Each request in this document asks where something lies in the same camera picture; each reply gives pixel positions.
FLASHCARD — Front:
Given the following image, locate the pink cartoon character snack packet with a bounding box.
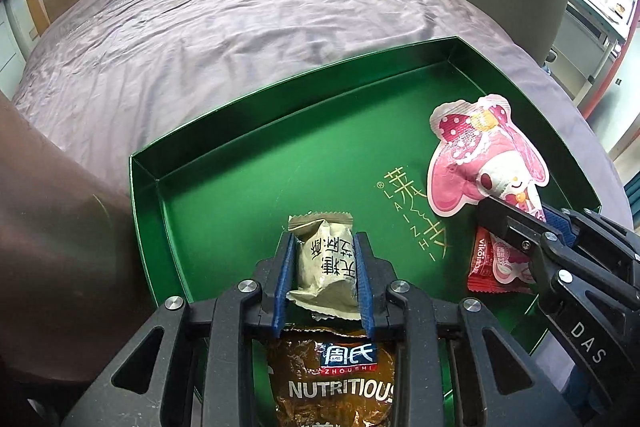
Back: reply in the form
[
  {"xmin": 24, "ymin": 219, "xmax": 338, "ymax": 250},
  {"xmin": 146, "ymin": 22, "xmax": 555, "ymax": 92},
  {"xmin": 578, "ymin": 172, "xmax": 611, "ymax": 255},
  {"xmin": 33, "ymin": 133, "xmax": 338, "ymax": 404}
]
[{"xmin": 428, "ymin": 94, "xmax": 551, "ymax": 219}]

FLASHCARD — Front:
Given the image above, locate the brown snack packet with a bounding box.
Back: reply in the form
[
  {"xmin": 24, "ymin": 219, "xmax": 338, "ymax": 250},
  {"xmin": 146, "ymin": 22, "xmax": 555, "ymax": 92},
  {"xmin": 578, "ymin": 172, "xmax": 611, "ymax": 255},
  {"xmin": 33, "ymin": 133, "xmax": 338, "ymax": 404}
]
[{"xmin": 260, "ymin": 328, "xmax": 398, "ymax": 427}]

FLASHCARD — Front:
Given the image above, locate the white drawer cabinet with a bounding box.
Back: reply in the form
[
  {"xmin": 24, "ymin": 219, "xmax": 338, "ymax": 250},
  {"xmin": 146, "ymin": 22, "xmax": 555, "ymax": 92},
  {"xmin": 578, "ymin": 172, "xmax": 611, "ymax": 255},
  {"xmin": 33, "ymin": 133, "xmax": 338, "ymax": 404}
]
[{"xmin": 0, "ymin": 2, "xmax": 36, "ymax": 98}]

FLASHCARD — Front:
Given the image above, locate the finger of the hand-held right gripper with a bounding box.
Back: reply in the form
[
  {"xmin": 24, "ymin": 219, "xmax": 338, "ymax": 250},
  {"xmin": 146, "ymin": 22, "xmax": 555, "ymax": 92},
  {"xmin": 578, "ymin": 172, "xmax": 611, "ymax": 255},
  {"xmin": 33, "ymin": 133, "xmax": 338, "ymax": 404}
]
[
  {"xmin": 542, "ymin": 205, "xmax": 640, "ymax": 263},
  {"xmin": 475, "ymin": 196, "xmax": 576, "ymax": 288}
]

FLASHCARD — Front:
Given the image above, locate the white desk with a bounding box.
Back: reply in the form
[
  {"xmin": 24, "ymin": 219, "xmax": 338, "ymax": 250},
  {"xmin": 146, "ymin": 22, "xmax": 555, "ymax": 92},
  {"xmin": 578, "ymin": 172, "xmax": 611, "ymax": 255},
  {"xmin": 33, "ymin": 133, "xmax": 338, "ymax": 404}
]
[{"xmin": 565, "ymin": 0, "xmax": 640, "ymax": 98}]

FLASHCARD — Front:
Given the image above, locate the square red snack packet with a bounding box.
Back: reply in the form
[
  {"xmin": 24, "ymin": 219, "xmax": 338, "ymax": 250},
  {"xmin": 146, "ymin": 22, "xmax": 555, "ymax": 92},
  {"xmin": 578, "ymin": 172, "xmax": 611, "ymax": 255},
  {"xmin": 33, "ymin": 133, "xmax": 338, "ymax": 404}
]
[{"xmin": 467, "ymin": 227, "xmax": 537, "ymax": 295}]

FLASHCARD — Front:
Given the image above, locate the brown and black cylindrical appliance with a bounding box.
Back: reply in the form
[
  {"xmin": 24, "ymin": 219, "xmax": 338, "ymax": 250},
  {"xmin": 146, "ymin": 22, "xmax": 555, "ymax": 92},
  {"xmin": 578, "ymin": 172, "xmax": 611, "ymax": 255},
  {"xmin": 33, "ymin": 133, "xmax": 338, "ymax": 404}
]
[{"xmin": 0, "ymin": 97, "xmax": 166, "ymax": 383}]

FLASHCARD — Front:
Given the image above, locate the green cardboard tray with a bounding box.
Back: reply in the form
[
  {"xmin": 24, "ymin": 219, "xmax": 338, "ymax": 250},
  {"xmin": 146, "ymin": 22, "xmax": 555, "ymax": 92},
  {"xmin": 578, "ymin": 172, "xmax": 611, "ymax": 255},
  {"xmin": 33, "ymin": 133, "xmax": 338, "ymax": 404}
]
[{"xmin": 129, "ymin": 36, "xmax": 603, "ymax": 427}]

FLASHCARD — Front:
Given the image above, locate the beige snack packet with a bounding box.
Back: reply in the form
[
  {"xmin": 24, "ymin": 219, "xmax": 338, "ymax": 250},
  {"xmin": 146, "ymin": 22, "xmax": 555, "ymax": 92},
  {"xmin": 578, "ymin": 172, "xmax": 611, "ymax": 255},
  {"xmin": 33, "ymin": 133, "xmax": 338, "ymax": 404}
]
[{"xmin": 287, "ymin": 211, "xmax": 362, "ymax": 322}]

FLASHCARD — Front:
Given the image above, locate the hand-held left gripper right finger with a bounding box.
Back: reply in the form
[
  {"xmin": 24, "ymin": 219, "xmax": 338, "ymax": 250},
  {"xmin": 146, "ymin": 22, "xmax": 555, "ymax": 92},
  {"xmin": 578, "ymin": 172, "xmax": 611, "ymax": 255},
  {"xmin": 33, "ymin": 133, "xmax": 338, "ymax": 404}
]
[{"xmin": 353, "ymin": 232, "xmax": 583, "ymax": 427}]

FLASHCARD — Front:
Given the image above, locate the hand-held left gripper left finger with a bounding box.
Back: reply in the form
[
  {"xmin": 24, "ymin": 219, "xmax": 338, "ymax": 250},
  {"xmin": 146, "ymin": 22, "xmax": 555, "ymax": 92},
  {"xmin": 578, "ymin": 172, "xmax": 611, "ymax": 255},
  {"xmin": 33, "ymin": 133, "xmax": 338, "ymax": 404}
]
[{"xmin": 60, "ymin": 232, "xmax": 296, "ymax": 427}]

